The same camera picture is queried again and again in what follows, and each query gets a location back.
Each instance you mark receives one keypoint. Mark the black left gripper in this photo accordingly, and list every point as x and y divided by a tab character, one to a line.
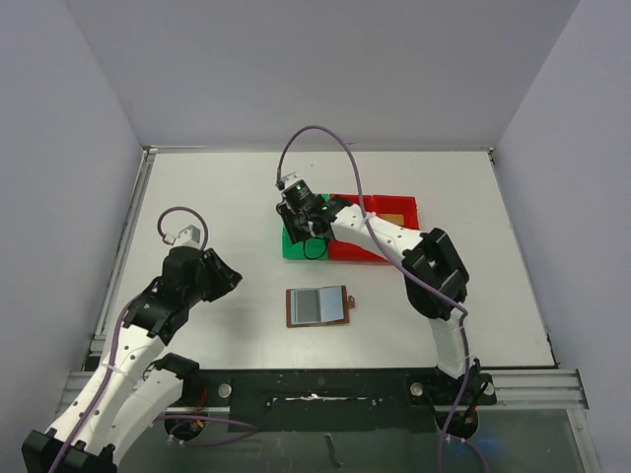
226	279

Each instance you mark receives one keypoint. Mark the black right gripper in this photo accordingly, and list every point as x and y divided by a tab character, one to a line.
294	225

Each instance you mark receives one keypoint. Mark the brown leather card holder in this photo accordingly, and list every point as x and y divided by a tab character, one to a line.
313	307

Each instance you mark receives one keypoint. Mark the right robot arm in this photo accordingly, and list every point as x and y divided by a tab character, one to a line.
434	275

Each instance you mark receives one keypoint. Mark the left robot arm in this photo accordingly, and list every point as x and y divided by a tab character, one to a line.
137	380

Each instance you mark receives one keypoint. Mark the green bin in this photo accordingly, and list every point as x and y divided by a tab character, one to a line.
293	249

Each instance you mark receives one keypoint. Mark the red bin middle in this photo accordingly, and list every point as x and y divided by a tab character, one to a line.
340	251

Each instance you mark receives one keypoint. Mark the red bin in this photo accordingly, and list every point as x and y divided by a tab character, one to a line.
395	204
340	251

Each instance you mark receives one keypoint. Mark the red bin right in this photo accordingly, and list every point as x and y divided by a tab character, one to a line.
395	204

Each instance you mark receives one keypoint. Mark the aluminium left rail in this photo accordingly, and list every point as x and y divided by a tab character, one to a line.
141	181

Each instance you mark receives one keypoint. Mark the aluminium rail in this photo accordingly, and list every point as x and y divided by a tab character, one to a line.
141	181
538	389

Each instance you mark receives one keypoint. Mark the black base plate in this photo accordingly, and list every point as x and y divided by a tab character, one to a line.
345	401

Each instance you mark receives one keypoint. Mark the aluminium front rail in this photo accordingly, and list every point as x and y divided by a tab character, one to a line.
538	389

